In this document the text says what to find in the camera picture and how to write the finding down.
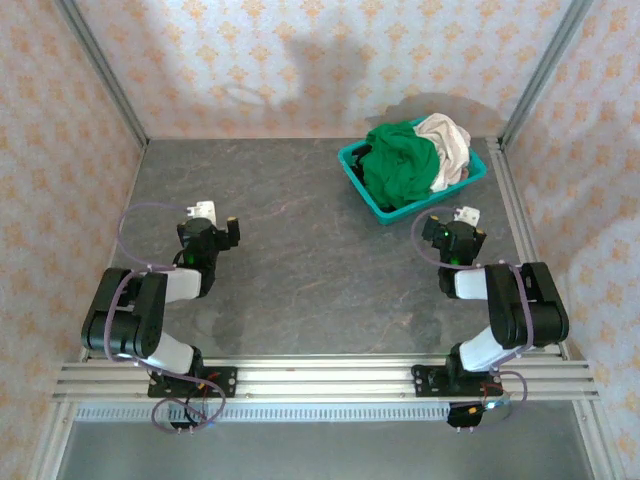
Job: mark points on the green t-shirt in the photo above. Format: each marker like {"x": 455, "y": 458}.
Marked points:
{"x": 400, "y": 165}

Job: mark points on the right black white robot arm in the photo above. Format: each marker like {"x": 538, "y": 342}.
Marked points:
{"x": 515, "y": 305}

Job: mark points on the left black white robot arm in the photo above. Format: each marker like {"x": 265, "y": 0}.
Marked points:
{"x": 150, "y": 305}

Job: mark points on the teal plastic basket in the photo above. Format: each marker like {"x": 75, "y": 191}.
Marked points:
{"x": 475, "y": 170}

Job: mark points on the beige t-shirt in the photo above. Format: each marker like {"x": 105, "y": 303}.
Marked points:
{"x": 450, "y": 145}

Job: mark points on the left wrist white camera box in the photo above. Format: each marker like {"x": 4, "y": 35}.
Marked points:
{"x": 207, "y": 210}

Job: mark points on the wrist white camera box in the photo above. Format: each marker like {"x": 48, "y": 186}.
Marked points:
{"x": 207, "y": 210}
{"x": 470, "y": 215}

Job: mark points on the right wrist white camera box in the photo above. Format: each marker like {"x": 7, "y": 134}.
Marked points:
{"x": 470, "y": 215}

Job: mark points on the aluminium frame side rail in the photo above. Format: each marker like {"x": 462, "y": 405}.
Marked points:
{"x": 515, "y": 210}

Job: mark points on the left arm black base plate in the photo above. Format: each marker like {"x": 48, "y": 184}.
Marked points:
{"x": 222, "y": 382}

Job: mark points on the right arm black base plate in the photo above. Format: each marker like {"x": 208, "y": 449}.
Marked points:
{"x": 430, "y": 382}

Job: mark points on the aluminium frame post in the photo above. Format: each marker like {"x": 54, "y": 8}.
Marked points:
{"x": 545, "y": 65}
{"x": 107, "y": 75}

